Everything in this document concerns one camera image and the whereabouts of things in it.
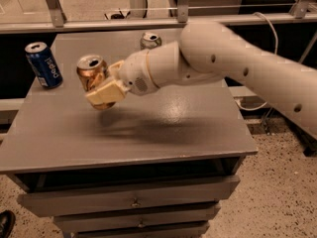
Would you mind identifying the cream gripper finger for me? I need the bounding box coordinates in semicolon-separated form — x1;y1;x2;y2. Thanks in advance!
85;77;130;105
108;60;124;78

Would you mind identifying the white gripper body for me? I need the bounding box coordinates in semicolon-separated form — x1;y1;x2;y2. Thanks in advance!
119;50;159;96

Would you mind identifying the orange soda can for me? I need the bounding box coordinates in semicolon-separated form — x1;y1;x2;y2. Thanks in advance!
76;55;115;110

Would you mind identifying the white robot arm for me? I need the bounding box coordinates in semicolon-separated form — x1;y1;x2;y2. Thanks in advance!
85;22;317;138

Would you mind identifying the white green soda can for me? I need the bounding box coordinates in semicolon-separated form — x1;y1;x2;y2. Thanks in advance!
140;32;161;50

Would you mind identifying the blue Pepsi can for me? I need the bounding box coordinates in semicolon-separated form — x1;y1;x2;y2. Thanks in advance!
25;42;62;88

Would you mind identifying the grey drawer cabinet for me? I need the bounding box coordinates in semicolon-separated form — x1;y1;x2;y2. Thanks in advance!
0;27;259;238

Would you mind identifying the top grey drawer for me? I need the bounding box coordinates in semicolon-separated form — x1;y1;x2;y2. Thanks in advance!
18;176;240;217

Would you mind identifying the grey drawer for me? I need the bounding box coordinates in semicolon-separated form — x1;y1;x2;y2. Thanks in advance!
75;221;209;238
53;202;220;232
18;176;240;217

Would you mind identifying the middle grey drawer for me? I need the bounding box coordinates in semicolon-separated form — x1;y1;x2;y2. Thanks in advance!
53;202;220;232

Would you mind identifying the bottom grey drawer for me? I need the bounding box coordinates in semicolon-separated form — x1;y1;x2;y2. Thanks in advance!
75;221;209;238

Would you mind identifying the black shoe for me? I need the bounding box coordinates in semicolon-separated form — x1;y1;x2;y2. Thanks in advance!
0;210;16;238

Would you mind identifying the white cable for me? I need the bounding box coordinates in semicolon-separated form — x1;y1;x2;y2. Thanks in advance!
236;12;279;112

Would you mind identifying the grey metal railing frame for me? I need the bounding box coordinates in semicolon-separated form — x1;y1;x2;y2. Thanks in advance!
0;0;317;34

